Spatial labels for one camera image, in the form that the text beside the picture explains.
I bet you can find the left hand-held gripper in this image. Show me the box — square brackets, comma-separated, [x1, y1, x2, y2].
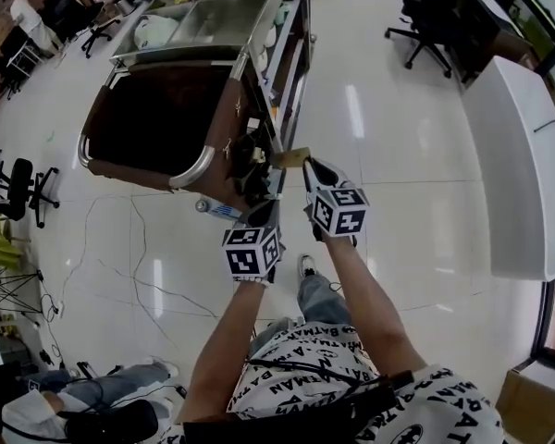
[221, 199, 288, 289]

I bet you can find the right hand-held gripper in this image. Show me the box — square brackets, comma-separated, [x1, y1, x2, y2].
[302, 154, 370, 249]

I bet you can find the tan item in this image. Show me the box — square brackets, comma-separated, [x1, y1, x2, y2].
[273, 146, 313, 169]

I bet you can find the dark cart pocket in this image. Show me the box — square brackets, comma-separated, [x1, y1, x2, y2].
[225, 125, 286, 208]

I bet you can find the person's right forearm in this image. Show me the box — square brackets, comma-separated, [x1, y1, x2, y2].
[325, 234, 430, 381]

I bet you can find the person's left forearm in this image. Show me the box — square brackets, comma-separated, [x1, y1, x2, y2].
[178, 278, 267, 426]

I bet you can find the brown cart laundry bag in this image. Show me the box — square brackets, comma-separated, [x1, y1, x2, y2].
[80, 59, 247, 198]

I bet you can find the stainless steel service cart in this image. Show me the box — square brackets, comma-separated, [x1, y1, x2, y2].
[77, 0, 314, 215]

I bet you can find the person's white shoe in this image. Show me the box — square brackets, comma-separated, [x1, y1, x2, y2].
[297, 253, 316, 280]

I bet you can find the person's jeans leg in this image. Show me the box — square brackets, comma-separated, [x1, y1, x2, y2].
[249, 270, 352, 355]

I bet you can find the white printed shirt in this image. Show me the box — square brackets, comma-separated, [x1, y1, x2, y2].
[159, 319, 505, 444]

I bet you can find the black office chair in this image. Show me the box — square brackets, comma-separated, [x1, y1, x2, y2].
[40, 0, 121, 59]
[385, 0, 469, 79]
[5, 157, 61, 229]

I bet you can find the white curved desk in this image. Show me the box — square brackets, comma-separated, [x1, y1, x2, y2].
[460, 55, 555, 282]

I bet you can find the black tripod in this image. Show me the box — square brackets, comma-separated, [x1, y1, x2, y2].
[0, 265, 45, 330]

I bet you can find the cardboard box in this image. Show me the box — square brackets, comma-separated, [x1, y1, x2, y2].
[494, 366, 555, 444]

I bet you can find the thin floor cable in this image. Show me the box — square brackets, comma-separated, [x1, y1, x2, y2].
[62, 194, 221, 337]

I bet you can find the black chest strap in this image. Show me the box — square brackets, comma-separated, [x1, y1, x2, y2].
[184, 358, 415, 444]

